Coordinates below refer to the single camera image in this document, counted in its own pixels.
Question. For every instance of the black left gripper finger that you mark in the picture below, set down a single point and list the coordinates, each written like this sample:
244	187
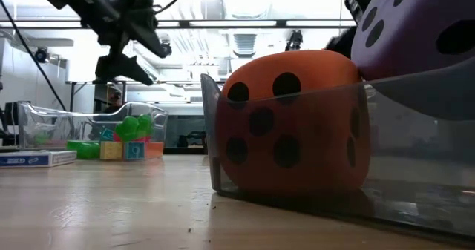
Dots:
113	68
148	31

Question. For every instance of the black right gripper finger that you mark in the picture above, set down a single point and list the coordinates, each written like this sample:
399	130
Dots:
343	42

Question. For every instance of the orange foam die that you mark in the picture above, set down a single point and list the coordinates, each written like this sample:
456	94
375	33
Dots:
297	62

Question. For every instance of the purple foam die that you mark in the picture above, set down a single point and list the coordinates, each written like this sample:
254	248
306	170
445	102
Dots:
408	38

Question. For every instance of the magenta toy brick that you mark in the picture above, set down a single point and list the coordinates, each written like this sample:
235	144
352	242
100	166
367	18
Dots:
144	139

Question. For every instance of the small yellow cube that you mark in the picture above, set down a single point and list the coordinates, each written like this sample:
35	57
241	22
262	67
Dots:
111	150

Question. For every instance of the short green toy brick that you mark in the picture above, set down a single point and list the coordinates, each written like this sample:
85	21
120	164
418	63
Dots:
85	150

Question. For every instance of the orange toy piece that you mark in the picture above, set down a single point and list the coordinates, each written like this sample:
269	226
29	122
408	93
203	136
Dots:
154	150

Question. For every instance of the blue playing card box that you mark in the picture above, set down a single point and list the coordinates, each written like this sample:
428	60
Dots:
22	160

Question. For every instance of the dark folding table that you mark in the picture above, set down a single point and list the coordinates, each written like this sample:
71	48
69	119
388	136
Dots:
79	82

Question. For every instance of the black hanging device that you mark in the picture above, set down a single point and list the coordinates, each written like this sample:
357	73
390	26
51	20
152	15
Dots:
295	40

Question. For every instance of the clear plastic container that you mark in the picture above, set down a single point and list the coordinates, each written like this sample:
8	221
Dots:
55	122

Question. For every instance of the black monitor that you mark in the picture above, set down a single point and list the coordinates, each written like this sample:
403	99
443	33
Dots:
10	112

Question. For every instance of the grey translucent plastic bin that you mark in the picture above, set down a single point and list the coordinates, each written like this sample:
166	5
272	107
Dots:
208	131

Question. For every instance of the black round wall camera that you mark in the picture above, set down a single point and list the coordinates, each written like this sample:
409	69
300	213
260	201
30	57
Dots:
41	55

